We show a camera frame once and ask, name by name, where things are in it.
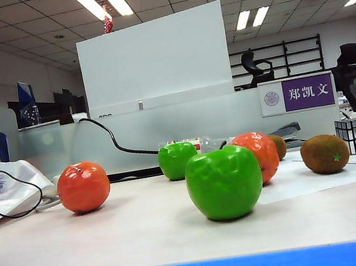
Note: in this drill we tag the white printed bag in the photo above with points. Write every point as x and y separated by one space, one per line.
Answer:
20 178

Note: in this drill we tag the red hanging ornament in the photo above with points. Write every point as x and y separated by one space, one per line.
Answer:
107 23

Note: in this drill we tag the green plastic apple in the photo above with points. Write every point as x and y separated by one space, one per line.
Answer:
225 183
174 161

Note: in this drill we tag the black shelf rack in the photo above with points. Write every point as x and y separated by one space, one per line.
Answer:
302 56

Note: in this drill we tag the shiny orange toy tangerine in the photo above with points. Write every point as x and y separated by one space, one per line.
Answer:
84 187
266 155

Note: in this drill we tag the purple and white name sign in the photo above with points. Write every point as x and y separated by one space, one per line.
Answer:
307 92

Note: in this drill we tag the grey stapler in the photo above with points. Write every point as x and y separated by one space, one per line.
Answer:
287 128

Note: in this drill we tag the white board panel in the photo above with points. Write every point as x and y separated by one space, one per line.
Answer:
155 61

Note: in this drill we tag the brown toy kiwi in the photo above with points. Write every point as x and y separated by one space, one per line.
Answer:
324 153
281 146

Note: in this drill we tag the frosted glass desk partition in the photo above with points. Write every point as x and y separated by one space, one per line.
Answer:
196 119

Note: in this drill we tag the blue crystal trophy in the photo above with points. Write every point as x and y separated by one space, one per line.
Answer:
28 104

